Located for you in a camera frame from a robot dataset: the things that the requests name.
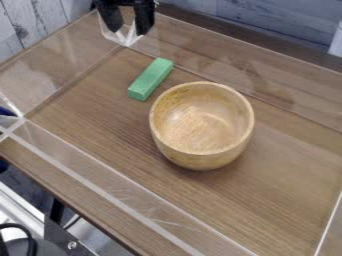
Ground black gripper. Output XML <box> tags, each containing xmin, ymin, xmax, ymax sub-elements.
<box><xmin>94</xmin><ymin>0</ymin><xmax>157</xmax><ymax>35</ymax></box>

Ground green rectangular block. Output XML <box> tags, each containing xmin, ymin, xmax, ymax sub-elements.
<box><xmin>129</xmin><ymin>58</ymin><xmax>174</xmax><ymax>101</ymax></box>

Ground brown wooden bowl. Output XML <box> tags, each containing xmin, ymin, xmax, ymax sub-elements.
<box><xmin>149</xmin><ymin>81</ymin><xmax>256</xmax><ymax>171</ymax></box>

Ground black metal table leg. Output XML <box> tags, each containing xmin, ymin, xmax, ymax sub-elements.
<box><xmin>50</xmin><ymin>199</ymin><xmax>66</xmax><ymax>225</ymax></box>

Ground clear acrylic enclosure wall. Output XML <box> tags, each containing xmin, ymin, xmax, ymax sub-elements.
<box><xmin>0</xmin><ymin>9</ymin><xmax>342</xmax><ymax>256</ymax></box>

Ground grey metal bracket with screw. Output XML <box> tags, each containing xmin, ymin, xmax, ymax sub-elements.
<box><xmin>45</xmin><ymin>218</ymin><xmax>98</xmax><ymax>256</ymax></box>

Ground black cable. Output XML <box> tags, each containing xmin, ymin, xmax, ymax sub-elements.
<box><xmin>0</xmin><ymin>223</ymin><xmax>38</xmax><ymax>256</ymax></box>

